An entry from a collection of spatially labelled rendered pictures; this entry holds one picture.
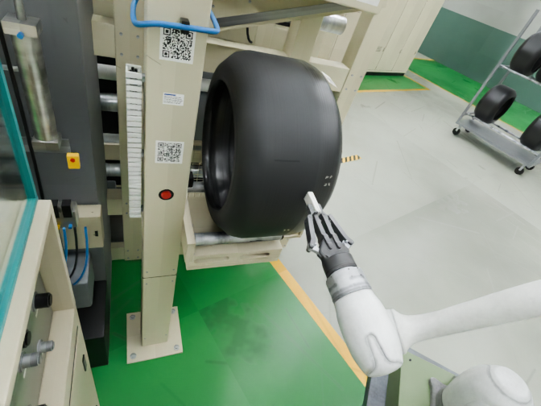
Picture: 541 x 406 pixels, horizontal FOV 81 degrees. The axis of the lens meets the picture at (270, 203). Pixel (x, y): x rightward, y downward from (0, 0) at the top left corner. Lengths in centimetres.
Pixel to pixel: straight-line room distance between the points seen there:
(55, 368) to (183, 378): 100
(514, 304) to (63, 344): 98
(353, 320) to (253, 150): 45
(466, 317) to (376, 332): 22
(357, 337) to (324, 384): 136
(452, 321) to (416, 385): 56
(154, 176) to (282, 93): 44
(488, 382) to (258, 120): 94
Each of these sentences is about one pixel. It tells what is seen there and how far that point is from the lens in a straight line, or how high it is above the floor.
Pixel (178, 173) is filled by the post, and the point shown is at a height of 115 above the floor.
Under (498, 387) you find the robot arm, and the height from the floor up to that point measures 102.
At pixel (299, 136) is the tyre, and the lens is 83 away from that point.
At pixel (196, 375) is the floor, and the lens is 187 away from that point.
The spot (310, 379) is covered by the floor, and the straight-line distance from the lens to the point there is 201.
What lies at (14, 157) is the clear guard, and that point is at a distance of 64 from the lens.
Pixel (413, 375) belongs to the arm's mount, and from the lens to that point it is 136.
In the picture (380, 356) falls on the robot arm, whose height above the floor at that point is 123.
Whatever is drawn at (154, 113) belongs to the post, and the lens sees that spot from 88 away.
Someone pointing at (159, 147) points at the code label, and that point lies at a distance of 93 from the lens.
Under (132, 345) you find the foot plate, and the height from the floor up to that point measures 1.
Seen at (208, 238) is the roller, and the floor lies 92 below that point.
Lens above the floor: 175
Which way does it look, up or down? 39 degrees down
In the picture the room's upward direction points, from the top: 20 degrees clockwise
